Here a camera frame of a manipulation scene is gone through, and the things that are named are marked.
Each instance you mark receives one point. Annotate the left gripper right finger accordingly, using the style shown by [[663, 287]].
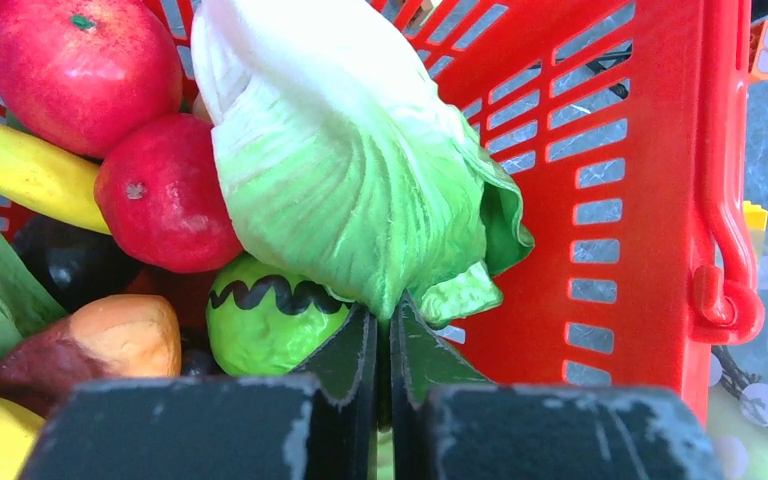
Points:
[[451, 422]]

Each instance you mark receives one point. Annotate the orange slice toy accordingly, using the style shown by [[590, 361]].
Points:
[[758, 64]]

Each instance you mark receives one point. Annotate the napa cabbage toy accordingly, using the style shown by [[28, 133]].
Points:
[[338, 160]]

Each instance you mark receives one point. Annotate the orange waffle toy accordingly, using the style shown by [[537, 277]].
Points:
[[756, 216]]

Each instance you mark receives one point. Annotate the white long radish toy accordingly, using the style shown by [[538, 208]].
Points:
[[741, 445]]

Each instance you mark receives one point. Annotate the small red apple toy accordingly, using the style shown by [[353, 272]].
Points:
[[159, 194]]

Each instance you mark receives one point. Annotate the red plastic basket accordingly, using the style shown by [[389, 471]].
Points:
[[624, 125]]

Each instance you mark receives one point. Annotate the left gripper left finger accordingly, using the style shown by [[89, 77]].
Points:
[[315, 423]]

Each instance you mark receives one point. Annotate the orange sweet potato toy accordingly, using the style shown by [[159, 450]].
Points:
[[119, 336]]

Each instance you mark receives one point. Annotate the yellow corn toy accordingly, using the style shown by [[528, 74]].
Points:
[[49, 180]]

